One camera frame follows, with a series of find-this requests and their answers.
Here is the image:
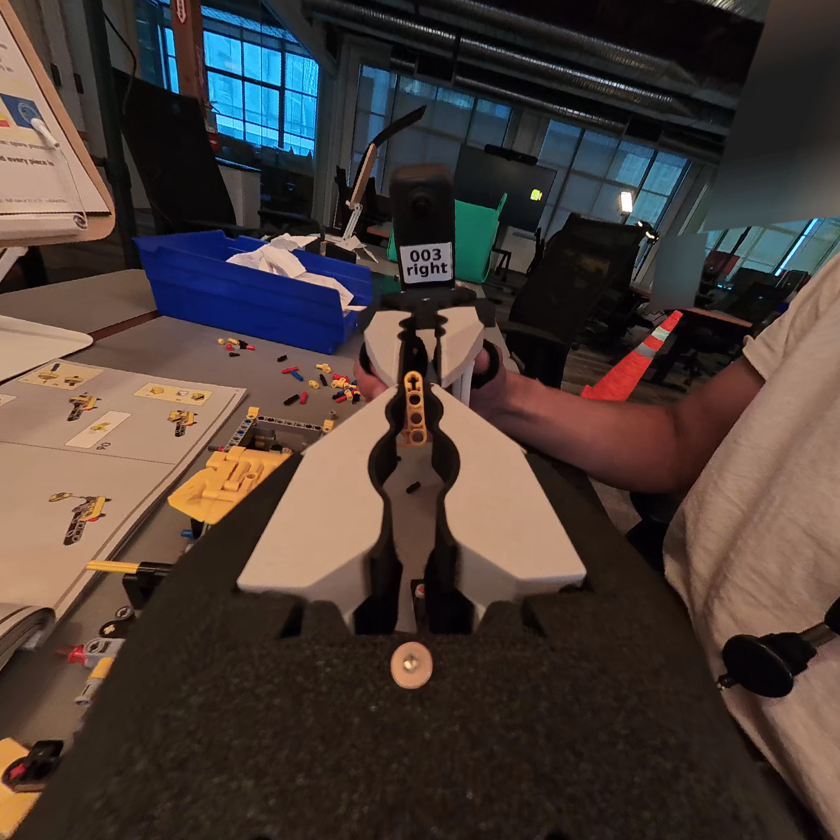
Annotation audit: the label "person's right forearm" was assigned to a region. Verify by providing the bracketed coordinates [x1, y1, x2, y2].
[518, 357, 765, 494]

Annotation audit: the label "small heap of coloured pins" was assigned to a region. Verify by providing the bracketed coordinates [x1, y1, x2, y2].
[217, 336, 363, 409]

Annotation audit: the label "partly built yellow toy car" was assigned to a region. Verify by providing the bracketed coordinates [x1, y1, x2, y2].
[0, 407, 337, 837]

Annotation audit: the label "crumpled white papers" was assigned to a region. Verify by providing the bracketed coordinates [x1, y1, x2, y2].
[226, 234, 370, 311]

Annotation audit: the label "person's right hand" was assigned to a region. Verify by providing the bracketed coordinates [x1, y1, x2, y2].
[354, 350, 527, 412]

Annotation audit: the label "small yellow angled beam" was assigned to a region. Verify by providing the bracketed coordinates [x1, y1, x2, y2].
[402, 369, 432, 448]

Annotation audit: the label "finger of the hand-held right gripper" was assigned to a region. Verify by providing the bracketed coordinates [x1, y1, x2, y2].
[434, 307, 491, 389]
[363, 310, 404, 388]

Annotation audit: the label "printed instruction sheet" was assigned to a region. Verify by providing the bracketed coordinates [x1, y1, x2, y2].
[0, 13, 110, 238]

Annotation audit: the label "black office chair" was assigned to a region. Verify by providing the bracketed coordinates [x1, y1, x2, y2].
[504, 213, 652, 389]

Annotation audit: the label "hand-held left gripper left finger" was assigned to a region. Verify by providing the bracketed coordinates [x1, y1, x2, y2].
[238, 386, 401, 621]

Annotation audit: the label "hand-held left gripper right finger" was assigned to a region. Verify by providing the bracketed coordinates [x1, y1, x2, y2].
[427, 384, 587, 605]

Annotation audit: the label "black lanyard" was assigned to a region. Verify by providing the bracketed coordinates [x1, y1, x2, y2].
[717, 600, 840, 699]

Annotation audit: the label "open instruction booklet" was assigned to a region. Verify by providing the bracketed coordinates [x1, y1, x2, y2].
[0, 360, 249, 665]

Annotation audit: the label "green upright panel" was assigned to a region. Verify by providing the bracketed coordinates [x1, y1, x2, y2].
[387, 192, 511, 284]

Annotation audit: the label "blue storage bin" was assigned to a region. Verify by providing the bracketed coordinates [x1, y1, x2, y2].
[133, 231, 375, 355]

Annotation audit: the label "black monitor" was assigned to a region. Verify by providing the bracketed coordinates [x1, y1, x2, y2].
[115, 69, 238, 232]

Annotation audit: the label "large dark wall screen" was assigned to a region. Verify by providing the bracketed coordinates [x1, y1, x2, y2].
[455, 144, 559, 236]

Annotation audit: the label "grey desk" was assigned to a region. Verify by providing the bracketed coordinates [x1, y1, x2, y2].
[0, 269, 519, 775]

